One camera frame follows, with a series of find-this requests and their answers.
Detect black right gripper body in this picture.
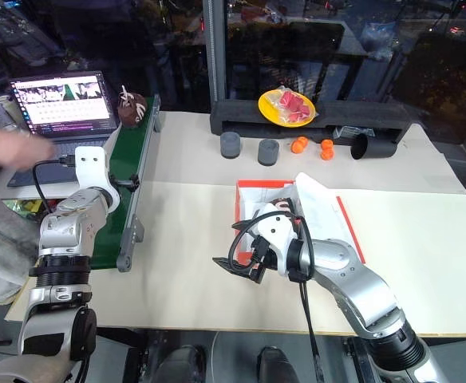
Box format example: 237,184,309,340
250,235,280,277

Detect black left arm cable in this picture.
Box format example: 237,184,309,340
32,154,77,217

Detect open laptop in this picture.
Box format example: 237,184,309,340
6,70,119,188

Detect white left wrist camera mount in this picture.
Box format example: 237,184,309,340
74,146,121,213

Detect aluminium frame post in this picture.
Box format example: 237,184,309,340
201,0,229,105

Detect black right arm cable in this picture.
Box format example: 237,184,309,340
227,210,326,383

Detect black foam block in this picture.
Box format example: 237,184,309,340
210,99,412,145

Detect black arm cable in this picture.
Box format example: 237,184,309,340
32,154,77,217
227,210,326,383

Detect small clear plastic bag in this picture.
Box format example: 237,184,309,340
332,124,362,140

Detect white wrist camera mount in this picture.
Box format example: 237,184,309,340
74,146,121,213
254,210,302,278

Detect black and white shoe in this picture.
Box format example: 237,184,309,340
252,197,298,225

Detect grey foam cylinder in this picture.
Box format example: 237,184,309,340
257,138,280,167
219,132,243,160

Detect person's bare hand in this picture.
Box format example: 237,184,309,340
0,126,57,167

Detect black cylindrical cup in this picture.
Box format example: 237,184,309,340
350,132,398,161

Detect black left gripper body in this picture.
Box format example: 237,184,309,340
111,175,140,192

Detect orange and white shoebox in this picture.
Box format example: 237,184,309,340
232,172,366,265

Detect bag of red blocks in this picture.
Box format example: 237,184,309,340
271,85,318,123

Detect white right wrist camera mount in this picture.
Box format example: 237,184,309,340
254,210,302,278

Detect dark rounded shape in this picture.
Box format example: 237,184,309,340
152,345,208,383
255,345,298,383

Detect green conveyor belt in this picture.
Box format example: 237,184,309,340
90,95,163,273

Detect yellow plate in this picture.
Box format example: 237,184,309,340
257,89,318,128

